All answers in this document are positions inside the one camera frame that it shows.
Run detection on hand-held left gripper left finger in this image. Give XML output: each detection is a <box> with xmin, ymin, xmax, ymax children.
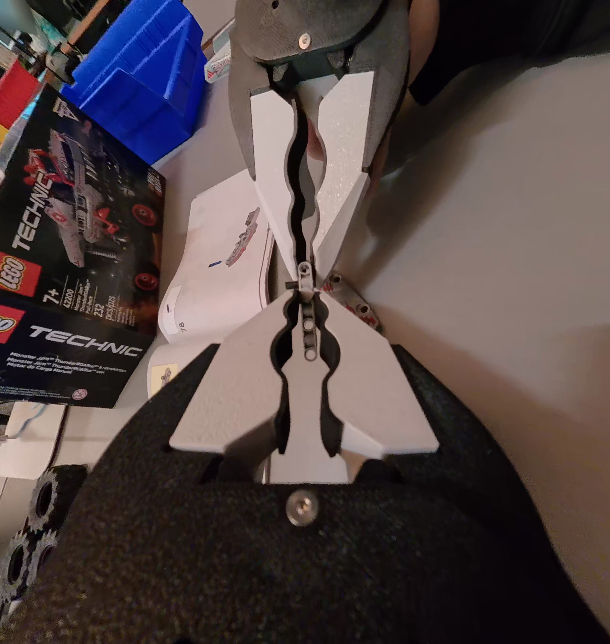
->
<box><xmin>168</xmin><ymin>291</ymin><xmax>303</xmax><ymax>485</ymax></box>

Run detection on open instruction booklet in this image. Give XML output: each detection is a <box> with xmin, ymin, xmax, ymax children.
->
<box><xmin>146</xmin><ymin>168</ymin><xmax>292</xmax><ymax>400</ymax></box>

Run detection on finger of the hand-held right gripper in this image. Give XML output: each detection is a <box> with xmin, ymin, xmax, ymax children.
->
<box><xmin>305</xmin><ymin>70</ymin><xmax>377</xmax><ymax>276</ymax></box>
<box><xmin>250</xmin><ymin>90</ymin><xmax>308</xmax><ymax>281</ymax></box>

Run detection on red and white packet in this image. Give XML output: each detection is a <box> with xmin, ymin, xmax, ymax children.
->
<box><xmin>204</xmin><ymin>49</ymin><xmax>233</xmax><ymax>84</ymax></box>

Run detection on black toy set box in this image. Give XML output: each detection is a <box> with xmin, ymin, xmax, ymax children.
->
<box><xmin>0</xmin><ymin>83</ymin><xmax>167</xmax><ymax>409</ymax></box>

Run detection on person's right forearm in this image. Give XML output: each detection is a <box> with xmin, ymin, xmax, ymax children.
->
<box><xmin>408</xmin><ymin>0</ymin><xmax>610</xmax><ymax>106</ymax></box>

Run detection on red storage bin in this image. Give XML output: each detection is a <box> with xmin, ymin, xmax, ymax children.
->
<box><xmin>0</xmin><ymin>58</ymin><xmax>42</xmax><ymax>116</ymax></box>

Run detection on blue storage bin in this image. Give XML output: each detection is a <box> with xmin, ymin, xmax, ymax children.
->
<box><xmin>61</xmin><ymin>0</ymin><xmax>208</xmax><ymax>167</ymax></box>

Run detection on grey desk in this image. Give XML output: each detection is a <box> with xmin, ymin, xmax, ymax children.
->
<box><xmin>0</xmin><ymin>15</ymin><xmax>610</xmax><ymax>644</ymax></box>

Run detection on grey printed toy panel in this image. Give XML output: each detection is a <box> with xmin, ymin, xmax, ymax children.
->
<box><xmin>324</xmin><ymin>272</ymin><xmax>383</xmax><ymax>333</ymax></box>

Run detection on grey toy brick beam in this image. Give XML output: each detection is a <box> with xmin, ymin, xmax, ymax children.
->
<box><xmin>297</xmin><ymin>261</ymin><xmax>320</xmax><ymax>364</ymax></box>

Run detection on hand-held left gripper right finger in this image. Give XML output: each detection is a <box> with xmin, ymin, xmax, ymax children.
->
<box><xmin>312</xmin><ymin>289</ymin><xmax>440</xmax><ymax>481</ymax></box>

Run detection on black rubber Lego tyres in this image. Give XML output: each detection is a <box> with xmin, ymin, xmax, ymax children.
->
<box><xmin>0</xmin><ymin>402</ymin><xmax>107</xmax><ymax>554</ymax></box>

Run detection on black toy tyre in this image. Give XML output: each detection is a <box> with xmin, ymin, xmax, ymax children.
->
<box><xmin>34</xmin><ymin>533</ymin><xmax>60</xmax><ymax>569</ymax></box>
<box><xmin>27</xmin><ymin>464</ymin><xmax>89</xmax><ymax>536</ymax></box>
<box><xmin>0</xmin><ymin>528</ymin><xmax>42</xmax><ymax>604</ymax></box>

